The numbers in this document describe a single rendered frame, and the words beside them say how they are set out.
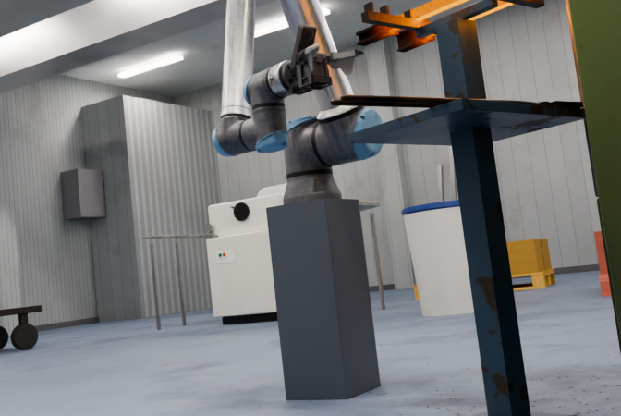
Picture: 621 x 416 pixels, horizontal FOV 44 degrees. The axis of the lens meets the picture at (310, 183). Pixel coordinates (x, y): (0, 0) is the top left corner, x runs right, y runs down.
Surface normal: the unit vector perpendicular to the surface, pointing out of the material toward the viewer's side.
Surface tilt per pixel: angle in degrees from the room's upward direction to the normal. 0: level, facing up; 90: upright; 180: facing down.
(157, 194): 90
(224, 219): 90
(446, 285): 93
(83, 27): 90
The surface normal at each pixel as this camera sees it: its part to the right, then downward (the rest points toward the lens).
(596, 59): -0.84, 0.04
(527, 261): -0.40, -0.06
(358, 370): 0.84, -0.15
